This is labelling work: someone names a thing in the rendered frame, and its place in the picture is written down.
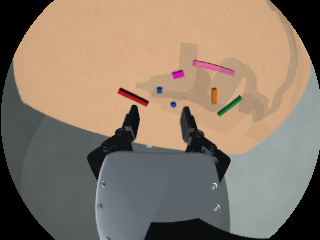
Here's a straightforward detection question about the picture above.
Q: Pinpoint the short magenta rod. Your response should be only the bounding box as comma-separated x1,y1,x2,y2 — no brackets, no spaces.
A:
172,70,184,79

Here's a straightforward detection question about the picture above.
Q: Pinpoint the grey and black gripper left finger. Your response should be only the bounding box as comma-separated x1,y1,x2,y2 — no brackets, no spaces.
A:
87,105,140,181

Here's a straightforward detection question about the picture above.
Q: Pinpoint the orange rod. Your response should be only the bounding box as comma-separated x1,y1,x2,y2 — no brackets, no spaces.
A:
211,88,217,105

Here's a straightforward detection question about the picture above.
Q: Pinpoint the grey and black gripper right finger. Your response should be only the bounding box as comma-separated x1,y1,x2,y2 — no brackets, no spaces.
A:
180,106,231,183

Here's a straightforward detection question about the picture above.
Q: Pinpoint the dark red rod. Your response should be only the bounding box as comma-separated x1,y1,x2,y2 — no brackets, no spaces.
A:
118,87,149,106

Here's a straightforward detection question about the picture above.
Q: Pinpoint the green rod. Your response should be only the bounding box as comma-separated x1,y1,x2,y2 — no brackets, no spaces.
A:
217,95,243,117

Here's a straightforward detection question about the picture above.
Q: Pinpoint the pink rod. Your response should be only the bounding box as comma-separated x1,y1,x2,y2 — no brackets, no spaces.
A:
193,60,235,76

